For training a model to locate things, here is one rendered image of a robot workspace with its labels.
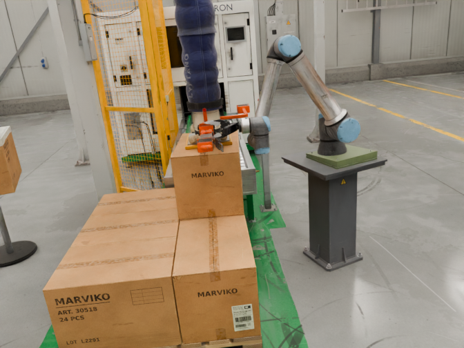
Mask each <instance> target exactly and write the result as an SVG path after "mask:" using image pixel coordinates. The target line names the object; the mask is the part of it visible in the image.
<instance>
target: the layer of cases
mask: <svg viewBox="0 0 464 348"><path fill-rule="evenodd" d="M43 294H44V298H45V300H46V304H47V308H48V312H49V315H50V319H51V322H52V326H53V329H54V333H55V337H56V339H57V344H58V347H59V348H155V347H166V346H173V345H181V344H183V345H185V344H191V343H197V342H209V341H215V340H227V339H234V338H245V337H251V336H261V328H260V309H259V300H258V281H257V271H256V265H255V260H254V256H253V250H252V247H251V241H250V237H249V232H248V228H247V223H246V219H245V216H244V215H234V216H224V217H206V218H197V219H187V220H179V217H178V212H177V202H176V197H175V187H173V188H160V189H153V190H145V191H132V192H125V193H112V194H105V195H103V197H102V199H101V200H100V201H99V203H98V205H97V206H96V208H95V210H94V211H93V212H92V214H91V215H90V217H89V218H88V220H87V222H86V223H85V225H84V227H83V228H82V230H81V231H80V232H79V234H78V236H77V237H76V239H75V241H74V242H73V243H72V245H71V247H70V248H69V250H68V251H67V253H66V254H65V256H64V258H63V259H62V261H61V262H60V263H59V266H58V267H57V268H56V270H55V272H54V273H53V275H52V276H51V278H50V279H49V281H48V282H47V284H46V286H45V287H44V288H43Z"/></svg>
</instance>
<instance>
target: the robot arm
mask: <svg viewBox="0 0 464 348"><path fill-rule="evenodd" d="M267 61H268V64H267V69H266V72H265V76H264V81H263V84H262V89H261V92H260V97H259V100H258V106H257V109H256V112H255V117H250V118H247V117H245V118H241V121H240V120H238V122H233V123H231V122H230V121H229V119H228V120H227V121H226V120H222V119H217V120H211V121H207V122H205V124H210V125H215V126H219V125H220V124H221V126H220V127H221V131H220V132H222V133H219V132H217V133H216V134H214V137H218V138H219V139H221V138H223V137H226V136H227V135H230V134H231V133H234V132H236V131H237V130H238V129H239V133H242V134H246V133H249V135H248V137H247V142H248V144H249V146H251V147H253V148H254V149H255V150H254V152H255V154H258V155H260V154H266V153H269V151H270V148H269V132H270V131H271V125H270V121H269V113H270V111H271V106H272V103H273V98H274V95H275V91H276V87H277V84H278V79H279V76H280V71H281V67H282V65H283V64H285V63H286V64H287V65H288V66H289V67H290V69H291V71H292V72H293V74H294V75H295V76H296V78H297V79H298V81H299V82H300V83H301V85H302V87H303V88H304V89H305V91H306V92H307V94H308V95H309V96H310V98H311V100H312V101H313V102H314V104H315V105H316V107H317V108H318V110H319V111H320V112H321V113H320V114H319V115H318V123H319V133H320V143H319V147H318V154H319V155H324V156H333V155H342V154H344V153H346V152H347V147H346V146H345V142H346V143H350V142H352V141H354V140H355V139H356V138H357V137H358V135H359V134H360V124H359V122H358V121H357V120H356V119H354V118H351V117H350V115H349V113H348V112H347V111H346V110H345V109H341V108H340V107H339V105H338V103H337V102H336V100H335V99H334V97H333V96H332V94H331V93H330V92H329V90H328V88H327V87H326V86H325V84H324V82H323V81H322V80H321V78H320V76H319V75H318V73H317V72H316V70H315V69H314V67H313V66H312V65H311V63H310V61H309V60H308V59H307V57H306V55H305V54H304V53H303V50H302V48H301V44H300V41H299V39H298V38H297V37H295V36H293V35H285V36H283V37H278V38H277V39H276V40H275V41H274V42H273V43H272V44H271V47H270V49H269V51H268V54H267Z"/></svg>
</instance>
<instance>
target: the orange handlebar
mask: <svg viewBox="0 0 464 348"><path fill-rule="evenodd" d="M242 112H243V113H244V114H241V115H227V116H220V119H222V120H223V119H237V118H244V117H248V113H247V111H246V109H245V108H243V109H242ZM205 133H208V134H210V133H212V130H211V129H208V130H201V135H203V134H205ZM200 148H201V149H202V150H209V149H211V148H212V146H211V145H205V146H204V145H203V146H201V147H200Z"/></svg>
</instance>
